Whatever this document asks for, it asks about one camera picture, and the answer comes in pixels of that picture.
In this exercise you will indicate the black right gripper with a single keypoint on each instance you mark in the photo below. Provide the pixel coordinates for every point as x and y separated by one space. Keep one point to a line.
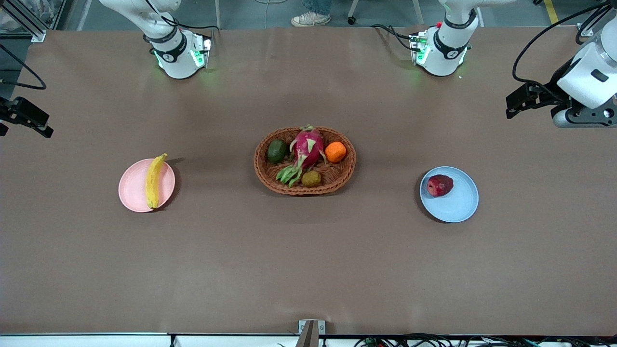
6 111

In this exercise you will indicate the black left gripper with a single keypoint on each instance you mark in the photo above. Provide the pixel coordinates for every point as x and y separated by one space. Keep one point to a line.
554 85

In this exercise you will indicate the red apple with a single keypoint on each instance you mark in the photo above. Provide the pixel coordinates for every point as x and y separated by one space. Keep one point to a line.
439 186

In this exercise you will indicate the yellow banana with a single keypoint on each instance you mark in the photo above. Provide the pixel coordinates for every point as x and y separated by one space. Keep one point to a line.
153 183

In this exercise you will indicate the pink plate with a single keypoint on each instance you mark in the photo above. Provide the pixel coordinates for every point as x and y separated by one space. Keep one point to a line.
132 185

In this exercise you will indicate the light blue plate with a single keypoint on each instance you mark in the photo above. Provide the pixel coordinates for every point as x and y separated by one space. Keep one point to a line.
455 207

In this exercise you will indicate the chair leg with caster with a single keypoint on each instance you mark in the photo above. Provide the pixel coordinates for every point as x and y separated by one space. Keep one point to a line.
352 20

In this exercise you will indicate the orange fruit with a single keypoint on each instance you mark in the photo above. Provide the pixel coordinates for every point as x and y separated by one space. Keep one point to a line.
335 152

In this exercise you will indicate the brown wicker basket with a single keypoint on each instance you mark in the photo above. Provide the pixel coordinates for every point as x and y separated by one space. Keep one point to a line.
332 185

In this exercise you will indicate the pink dragon fruit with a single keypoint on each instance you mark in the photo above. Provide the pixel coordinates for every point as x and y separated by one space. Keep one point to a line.
308 147

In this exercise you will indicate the blue jeans leg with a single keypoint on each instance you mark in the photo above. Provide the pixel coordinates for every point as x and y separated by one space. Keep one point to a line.
318 6

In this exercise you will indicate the brown kiwi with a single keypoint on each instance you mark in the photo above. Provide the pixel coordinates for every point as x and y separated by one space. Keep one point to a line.
311 179

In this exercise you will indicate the white sneaker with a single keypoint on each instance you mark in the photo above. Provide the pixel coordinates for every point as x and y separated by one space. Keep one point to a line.
311 19

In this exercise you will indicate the green avocado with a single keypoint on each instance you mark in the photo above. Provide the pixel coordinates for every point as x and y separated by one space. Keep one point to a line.
277 151

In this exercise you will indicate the brown paper table cover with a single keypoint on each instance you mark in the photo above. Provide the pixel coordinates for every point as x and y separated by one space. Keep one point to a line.
308 270

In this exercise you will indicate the aluminium frame post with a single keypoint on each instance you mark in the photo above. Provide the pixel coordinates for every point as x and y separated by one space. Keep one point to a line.
595 17
29 26

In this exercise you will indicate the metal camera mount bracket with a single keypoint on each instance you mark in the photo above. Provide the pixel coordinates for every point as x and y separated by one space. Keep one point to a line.
311 332

